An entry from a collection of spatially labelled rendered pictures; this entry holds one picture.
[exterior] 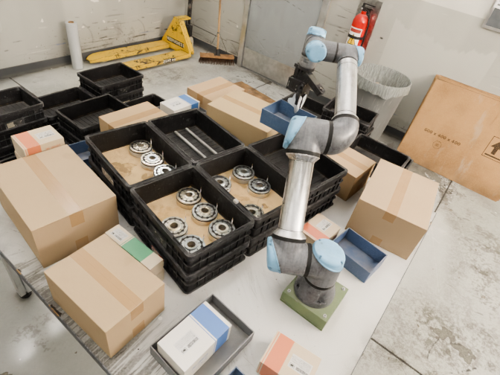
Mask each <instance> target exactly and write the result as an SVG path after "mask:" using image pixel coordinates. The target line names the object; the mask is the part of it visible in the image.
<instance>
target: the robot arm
mask: <svg viewBox="0 0 500 375"><path fill-rule="evenodd" d="M326 33H327V32H326V30H325V29H323V28H319V27H315V26H311V27H309V30H308V32H307V36H306V39H305V42H304V46H303V50H302V52H301V57H300V60H299V62H298V63H295V64H294V66H295V71H294V74H293V75H292V76H291V77H289V79H288V82H287V85H286V89H288V90H290V91H291V92H296V93H295V94H294V96H293V97H291V98H289V99H288V103H290V104H291V105H292V106H293V107H294V113H296V112H297V111H298V110H299V108H301V107H302V106H303V104H304V102H305V100H306V99H307V96H308V94H309V92H310V88H311V89H312V90H313V91H314V92H315V94H316V95H317V97H319V96H321V95H323V93H325V90H324V88H323V87H322V85H321V84H320V82H318V80H317V79H316V78H315V76H314V75H313V73H312V72H314V70H315V67H316V65H317V63H319V62H321V61H325V62H329V63H337V73H336V99H335V112H334V116H333V117H332V119H331V121H328V120H323V119H318V118H310V117H307V116H305V117H304V116H298V115H296V116H294V117H292V119H291V121H290V122H289V126H288V128H287V131H286V135H285V138H284V141H283V148H284V149H286V155H287V156H288V158H289V166H288V170H287V175H286V184H285V188H284V193H283V201H282V206H281V215H280V219H279V224H278V228H277V229H276V230H274V231H273V234H272V237H271V236H270V237H268V238H267V248H266V263H267V268H268V270H269V271H272V272H278V273H279V274H280V273H283V274H288V275H296V276H297V278H296V280H295V285H294V290H295V294H296V296H297V297H298V299H299V300H300V301H301V302H302V303H303V304H305V305H307V306H308V307H312V308H316V309H322V308H325V307H328V306H329V305H330V304H331V303H332V302H333V299H334V297H335V294H336V287H335V283H336V281H337V279H338V277H339V274H340V272H341V270H343V268H344V262H345V254H344V251H343V250H342V248H341V247H340V246H339V245H338V244H337V243H335V242H333V241H332V240H328V239H324V238H322V239H319V240H316V241H315V242H314V243H306V237H305V235H304V233H303V229H304V220H305V216H306V211H307V203H308V198H309V193H310V185H311V180H312V175H313V167H314V164H315V162H316V161H318V160H319V159H320V155H321V154H324V155H329V156H333V155H336V154H339V153H342V152H343V151H345V150H346V149H347V148H348V147H349V146H350V145H351V144H352V143H353V142H354V140H355V138H356V136H357V133H358V131H359V118H358V117H357V116H356V95H357V67H359V66H360V65H361V64H362V61H363V59H364V54H365V49H364V48H363V47H361V46H357V45H349V44H344V43H340V42H331V41H327V40H325V36H326ZM288 84H289V85H288Z"/></svg>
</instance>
